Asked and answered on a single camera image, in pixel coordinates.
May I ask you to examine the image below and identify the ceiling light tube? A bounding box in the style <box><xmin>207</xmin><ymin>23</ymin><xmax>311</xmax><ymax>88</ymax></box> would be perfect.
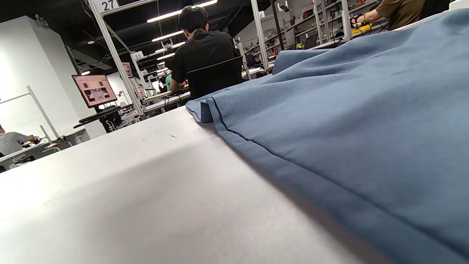
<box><xmin>147</xmin><ymin>0</ymin><xmax>219</xmax><ymax>23</ymax></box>
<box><xmin>152</xmin><ymin>30</ymin><xmax>184</xmax><ymax>42</ymax></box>

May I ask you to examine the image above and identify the black office chair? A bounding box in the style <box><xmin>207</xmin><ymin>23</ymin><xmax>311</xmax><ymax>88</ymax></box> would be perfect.
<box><xmin>187</xmin><ymin>57</ymin><xmax>243</xmax><ymax>100</ymax></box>

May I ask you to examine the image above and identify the computer monitor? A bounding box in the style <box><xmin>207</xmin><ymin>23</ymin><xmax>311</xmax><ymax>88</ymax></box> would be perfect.
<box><xmin>72</xmin><ymin>74</ymin><xmax>118</xmax><ymax>109</ymax></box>

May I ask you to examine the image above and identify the white storage shelf rack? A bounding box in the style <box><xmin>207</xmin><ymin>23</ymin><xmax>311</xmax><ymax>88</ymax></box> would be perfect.
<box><xmin>256</xmin><ymin>0</ymin><xmax>389</xmax><ymax>59</ymax></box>

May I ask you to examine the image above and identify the white table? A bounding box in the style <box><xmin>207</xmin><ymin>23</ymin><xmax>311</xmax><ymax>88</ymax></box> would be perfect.
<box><xmin>0</xmin><ymin>106</ymin><xmax>398</xmax><ymax>264</ymax></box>

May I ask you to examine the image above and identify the white metal frame post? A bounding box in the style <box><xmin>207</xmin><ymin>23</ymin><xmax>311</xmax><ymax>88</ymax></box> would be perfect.
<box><xmin>88</xmin><ymin>0</ymin><xmax>148</xmax><ymax>115</ymax></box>
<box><xmin>251</xmin><ymin>0</ymin><xmax>270</xmax><ymax>72</ymax></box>

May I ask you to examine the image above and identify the blue pillowcase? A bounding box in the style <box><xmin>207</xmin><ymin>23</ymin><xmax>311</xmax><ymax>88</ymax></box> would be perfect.
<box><xmin>185</xmin><ymin>8</ymin><xmax>469</xmax><ymax>264</ymax></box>

